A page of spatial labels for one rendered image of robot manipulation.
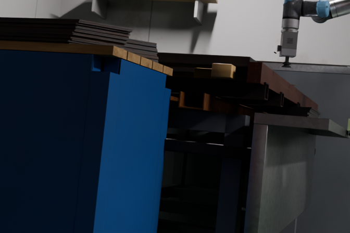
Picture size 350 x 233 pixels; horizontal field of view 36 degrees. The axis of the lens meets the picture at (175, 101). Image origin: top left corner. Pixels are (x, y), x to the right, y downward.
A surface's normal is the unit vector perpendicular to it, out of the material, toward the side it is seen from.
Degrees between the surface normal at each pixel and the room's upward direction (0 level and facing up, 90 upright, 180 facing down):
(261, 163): 90
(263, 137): 90
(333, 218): 90
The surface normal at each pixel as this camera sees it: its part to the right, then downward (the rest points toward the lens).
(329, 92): -0.34, -0.08
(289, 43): -0.07, 0.00
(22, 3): 0.98, 0.09
